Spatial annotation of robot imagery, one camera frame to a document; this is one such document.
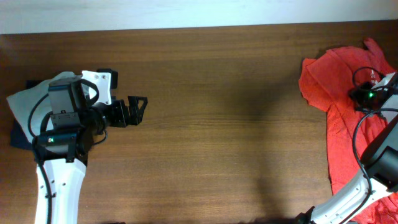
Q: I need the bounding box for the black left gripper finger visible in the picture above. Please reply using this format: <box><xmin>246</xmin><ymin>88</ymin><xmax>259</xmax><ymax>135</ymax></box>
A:
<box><xmin>128</xmin><ymin>113</ymin><xmax>142</xmax><ymax>125</ymax></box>
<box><xmin>127</xmin><ymin>96</ymin><xmax>148</xmax><ymax>116</ymax></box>

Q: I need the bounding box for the orange soccer print t-shirt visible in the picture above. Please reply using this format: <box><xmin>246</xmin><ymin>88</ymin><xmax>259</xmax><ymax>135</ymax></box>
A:
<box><xmin>298</xmin><ymin>38</ymin><xmax>397</xmax><ymax>223</ymax></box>

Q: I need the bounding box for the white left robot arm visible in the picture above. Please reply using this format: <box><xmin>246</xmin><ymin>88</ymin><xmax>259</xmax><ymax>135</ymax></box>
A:
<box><xmin>32</xmin><ymin>69</ymin><xmax>148</xmax><ymax>223</ymax></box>

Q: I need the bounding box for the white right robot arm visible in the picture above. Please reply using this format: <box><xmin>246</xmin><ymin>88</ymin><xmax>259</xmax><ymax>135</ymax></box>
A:
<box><xmin>293</xmin><ymin>100</ymin><xmax>397</xmax><ymax>224</ymax></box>

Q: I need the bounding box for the light grey folded t-shirt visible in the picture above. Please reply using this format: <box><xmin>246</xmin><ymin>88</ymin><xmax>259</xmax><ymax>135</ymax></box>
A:
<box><xmin>7</xmin><ymin>72</ymin><xmax>75</xmax><ymax>143</ymax></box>

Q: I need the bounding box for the dark navy folded garment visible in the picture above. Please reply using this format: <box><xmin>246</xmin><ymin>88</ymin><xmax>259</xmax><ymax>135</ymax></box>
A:
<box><xmin>10</xmin><ymin>80</ymin><xmax>41</xmax><ymax>151</ymax></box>

